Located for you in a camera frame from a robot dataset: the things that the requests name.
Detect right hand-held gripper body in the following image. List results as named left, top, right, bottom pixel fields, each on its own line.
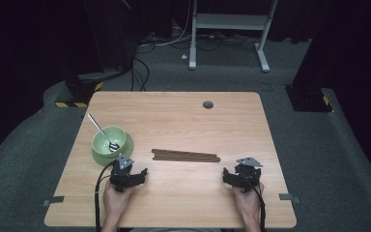
left=235, top=157, right=264, bottom=193

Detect black stand with striped base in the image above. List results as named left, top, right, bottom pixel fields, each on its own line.
left=55, top=0, right=133, bottom=109

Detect bundle of brown wooden sticks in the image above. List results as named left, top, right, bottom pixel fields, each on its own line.
left=153, top=154, right=222, bottom=160

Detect grey table bracket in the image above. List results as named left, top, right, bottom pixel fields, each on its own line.
left=43, top=195, right=66, bottom=208
left=278, top=192, right=301, bottom=205

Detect green ceramic bowl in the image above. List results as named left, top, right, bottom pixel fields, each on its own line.
left=91, top=125, right=128, bottom=160

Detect white metal stand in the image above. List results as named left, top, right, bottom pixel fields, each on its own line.
left=188, top=0, right=278, bottom=73

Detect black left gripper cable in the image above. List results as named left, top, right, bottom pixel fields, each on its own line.
left=94, top=160, right=116, bottom=232

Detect person's right hand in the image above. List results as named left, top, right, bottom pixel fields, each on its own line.
left=232, top=182, right=266, bottom=220

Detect black curtain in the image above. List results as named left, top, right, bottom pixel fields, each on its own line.
left=291, top=0, right=371, bottom=185
left=0, top=0, right=88, bottom=170

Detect white floor cable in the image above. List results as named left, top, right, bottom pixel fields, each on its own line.
left=141, top=0, right=196, bottom=48

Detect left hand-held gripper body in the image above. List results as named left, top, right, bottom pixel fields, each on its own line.
left=109, top=154, right=136, bottom=193

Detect black stand base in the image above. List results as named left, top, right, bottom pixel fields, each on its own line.
left=284, top=84, right=333, bottom=113

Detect metal spoon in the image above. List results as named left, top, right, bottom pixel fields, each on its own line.
left=87, top=112, right=121, bottom=153

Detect black floor cable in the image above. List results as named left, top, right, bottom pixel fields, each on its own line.
left=129, top=57, right=151, bottom=93

